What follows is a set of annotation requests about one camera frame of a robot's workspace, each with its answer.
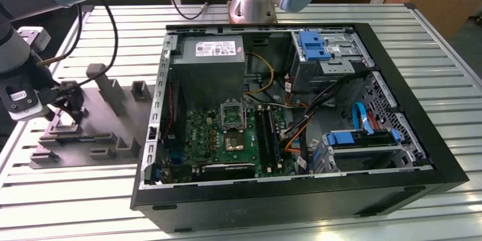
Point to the silver disk bay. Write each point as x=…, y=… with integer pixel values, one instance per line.
x=369, y=150
x=335, y=69

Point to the grey power supply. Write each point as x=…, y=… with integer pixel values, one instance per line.
x=207, y=77

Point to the green motherboard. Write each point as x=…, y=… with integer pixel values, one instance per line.
x=199, y=139

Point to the black graphics card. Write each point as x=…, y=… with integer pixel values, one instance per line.
x=226, y=169

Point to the blue disk carrier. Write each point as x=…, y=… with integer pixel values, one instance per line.
x=341, y=139

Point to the black PC case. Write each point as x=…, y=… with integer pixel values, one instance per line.
x=263, y=210

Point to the blue plastic drive latch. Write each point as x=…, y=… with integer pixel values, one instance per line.
x=310, y=43

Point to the grey parts rack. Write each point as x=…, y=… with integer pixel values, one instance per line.
x=98, y=139

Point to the RAM stick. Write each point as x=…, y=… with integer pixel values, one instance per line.
x=75, y=140
x=272, y=139

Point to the grey wrist bracket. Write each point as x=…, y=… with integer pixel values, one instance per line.
x=33, y=37

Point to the CPU socket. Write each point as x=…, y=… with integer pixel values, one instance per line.
x=234, y=142

